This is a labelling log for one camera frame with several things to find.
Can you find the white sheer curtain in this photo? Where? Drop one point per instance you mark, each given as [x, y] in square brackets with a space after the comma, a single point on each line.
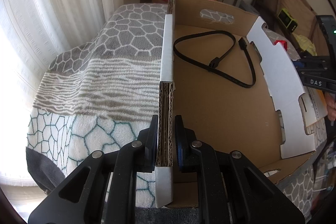
[33, 33]

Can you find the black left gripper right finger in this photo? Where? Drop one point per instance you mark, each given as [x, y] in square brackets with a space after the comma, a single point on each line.
[183, 142]

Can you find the brown cardboard box tray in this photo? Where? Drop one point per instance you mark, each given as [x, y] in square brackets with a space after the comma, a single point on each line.
[236, 89]

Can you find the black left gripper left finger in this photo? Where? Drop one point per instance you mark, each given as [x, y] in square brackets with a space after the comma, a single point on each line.
[148, 138]

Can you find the brown sofa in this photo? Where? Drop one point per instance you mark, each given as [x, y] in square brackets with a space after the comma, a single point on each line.
[301, 11]

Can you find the green small device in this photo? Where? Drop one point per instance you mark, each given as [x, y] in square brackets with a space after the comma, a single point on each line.
[287, 20]

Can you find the person right hand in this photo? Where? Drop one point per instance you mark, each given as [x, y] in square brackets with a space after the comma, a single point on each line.
[330, 101]

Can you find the yellow checked cloth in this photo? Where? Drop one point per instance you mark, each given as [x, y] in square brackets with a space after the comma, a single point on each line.
[305, 44]

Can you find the white orange passport box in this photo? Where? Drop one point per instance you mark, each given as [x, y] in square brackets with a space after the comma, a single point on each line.
[314, 106]

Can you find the grey white patterned blanket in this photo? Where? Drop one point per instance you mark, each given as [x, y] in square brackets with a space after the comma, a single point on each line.
[82, 142]

